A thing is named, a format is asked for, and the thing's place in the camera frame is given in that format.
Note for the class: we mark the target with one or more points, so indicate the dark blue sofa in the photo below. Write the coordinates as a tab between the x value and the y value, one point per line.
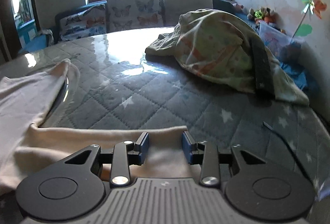
58	23

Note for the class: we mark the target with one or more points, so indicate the wide butterfly print cushion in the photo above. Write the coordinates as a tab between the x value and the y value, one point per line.
82	23

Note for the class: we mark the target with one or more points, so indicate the blue cabinet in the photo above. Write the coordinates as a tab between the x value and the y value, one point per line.
27	30

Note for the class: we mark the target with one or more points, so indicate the round black induction cooktop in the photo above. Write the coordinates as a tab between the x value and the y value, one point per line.
66	86

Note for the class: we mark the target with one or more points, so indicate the dark wooden door frame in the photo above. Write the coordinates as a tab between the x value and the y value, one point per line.
4	7

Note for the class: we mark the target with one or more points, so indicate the blue covered seat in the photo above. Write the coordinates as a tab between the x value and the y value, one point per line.
38	43

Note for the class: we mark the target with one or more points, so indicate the beige garment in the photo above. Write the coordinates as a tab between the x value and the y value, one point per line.
38	141

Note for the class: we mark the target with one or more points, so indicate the small colourful plush toys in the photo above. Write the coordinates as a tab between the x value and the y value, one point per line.
263	14

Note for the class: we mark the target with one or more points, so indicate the square butterfly print cushion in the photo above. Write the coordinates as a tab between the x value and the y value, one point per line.
134	11

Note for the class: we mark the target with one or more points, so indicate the colourful pinwheel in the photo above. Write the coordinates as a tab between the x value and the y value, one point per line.
313	5

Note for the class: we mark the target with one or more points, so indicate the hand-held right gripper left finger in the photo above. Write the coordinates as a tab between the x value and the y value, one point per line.
144	147

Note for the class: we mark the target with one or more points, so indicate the green orange printed cloth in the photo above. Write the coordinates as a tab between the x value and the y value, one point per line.
211	46

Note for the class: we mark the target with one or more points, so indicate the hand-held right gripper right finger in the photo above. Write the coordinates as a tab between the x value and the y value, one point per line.
187	147

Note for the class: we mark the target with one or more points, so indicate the black remote control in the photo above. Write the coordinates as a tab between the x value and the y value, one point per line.
261	66

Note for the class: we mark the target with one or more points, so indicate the blue printed plastic bag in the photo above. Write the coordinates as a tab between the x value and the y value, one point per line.
275	38

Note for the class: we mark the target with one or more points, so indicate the grey quilted table cover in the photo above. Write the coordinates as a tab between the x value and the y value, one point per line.
154	100

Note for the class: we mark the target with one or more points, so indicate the plain grey cushion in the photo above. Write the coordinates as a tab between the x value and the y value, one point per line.
187	6

